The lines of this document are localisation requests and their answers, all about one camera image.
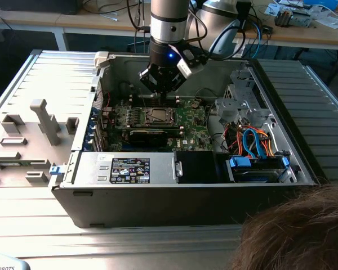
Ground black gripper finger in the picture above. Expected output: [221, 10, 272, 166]
[163, 67, 187, 109]
[139, 63, 166, 109]

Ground CPU socket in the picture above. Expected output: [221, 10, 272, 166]
[145, 106, 178, 127]

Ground metal CPU cooler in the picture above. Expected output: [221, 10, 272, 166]
[274, 8, 293, 28]

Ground green motherboard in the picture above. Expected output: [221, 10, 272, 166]
[101, 97, 215, 152]

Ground beige case latch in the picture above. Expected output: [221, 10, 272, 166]
[94, 51, 115, 70]

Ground black graphics card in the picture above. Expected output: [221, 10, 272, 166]
[128, 129, 169, 147]

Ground silver metal drive cage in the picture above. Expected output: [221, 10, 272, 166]
[215, 67, 274, 127]

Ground white labelled adapter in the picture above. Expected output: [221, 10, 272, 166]
[234, 42, 246, 59]

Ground black fan shroud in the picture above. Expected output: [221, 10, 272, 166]
[174, 150, 223, 185]

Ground black box on desk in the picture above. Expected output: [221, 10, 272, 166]
[235, 1, 254, 34]

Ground black power supply label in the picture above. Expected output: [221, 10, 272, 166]
[109, 157, 152, 185]

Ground hard disk in blue carrier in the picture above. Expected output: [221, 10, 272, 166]
[225, 156, 290, 184]

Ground silver power supply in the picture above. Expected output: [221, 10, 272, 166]
[73, 151, 177, 186]

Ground black open PC case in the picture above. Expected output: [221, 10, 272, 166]
[51, 52, 329, 229]

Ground black monitor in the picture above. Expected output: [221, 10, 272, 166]
[0, 0, 79, 15]

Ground grey parts rack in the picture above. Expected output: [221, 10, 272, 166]
[0, 98, 82, 188]

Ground grey metal device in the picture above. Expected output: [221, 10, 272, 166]
[291, 11, 313, 28]

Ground papers and plastic bags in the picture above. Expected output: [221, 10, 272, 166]
[312, 7, 338, 29]

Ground person's brown-haired head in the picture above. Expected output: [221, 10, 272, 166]
[230, 182, 338, 270]

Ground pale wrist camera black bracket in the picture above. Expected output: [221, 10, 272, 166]
[171, 43, 208, 79]

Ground hanging black cables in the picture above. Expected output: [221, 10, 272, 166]
[126, 0, 152, 54]

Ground dark wrist camera cable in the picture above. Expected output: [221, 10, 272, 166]
[185, 8, 247, 61]

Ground expansion slot bracket row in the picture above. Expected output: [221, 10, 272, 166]
[84, 105, 106, 152]

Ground red power wires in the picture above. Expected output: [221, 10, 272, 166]
[224, 125, 244, 154]

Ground silver power supply handle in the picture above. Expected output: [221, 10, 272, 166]
[172, 157, 184, 178]

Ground wooden desk white frame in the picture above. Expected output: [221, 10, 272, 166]
[0, 0, 153, 51]

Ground blue flat data wire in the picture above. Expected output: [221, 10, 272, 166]
[249, 125, 269, 160]
[242, 129, 257, 158]

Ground blue round cable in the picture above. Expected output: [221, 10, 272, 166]
[252, 21, 265, 59]

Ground orange power wires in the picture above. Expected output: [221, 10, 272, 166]
[253, 128, 274, 157]

